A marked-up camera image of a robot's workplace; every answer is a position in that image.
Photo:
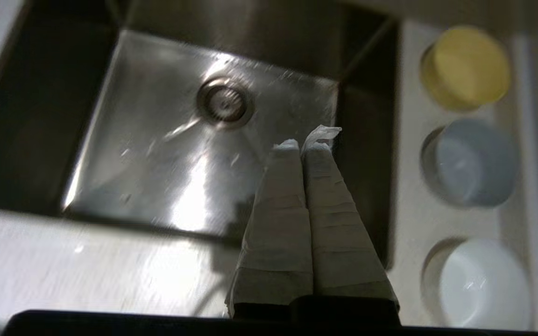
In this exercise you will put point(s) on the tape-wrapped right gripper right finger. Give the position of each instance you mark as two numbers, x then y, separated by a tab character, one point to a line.
339	242

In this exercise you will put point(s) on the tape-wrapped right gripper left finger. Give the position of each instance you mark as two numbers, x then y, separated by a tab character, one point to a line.
278	233

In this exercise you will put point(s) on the white bowl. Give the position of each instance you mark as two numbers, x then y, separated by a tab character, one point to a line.
484	284

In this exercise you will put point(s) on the pale blue bowl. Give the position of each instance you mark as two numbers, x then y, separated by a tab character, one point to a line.
472	163

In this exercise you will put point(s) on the yellow bowl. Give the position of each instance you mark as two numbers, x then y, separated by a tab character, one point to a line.
470	65

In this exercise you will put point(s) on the stainless steel sink basin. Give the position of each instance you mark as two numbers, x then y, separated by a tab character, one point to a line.
157	154

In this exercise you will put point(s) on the round metal drain strainer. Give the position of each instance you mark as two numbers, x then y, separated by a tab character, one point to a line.
225	102

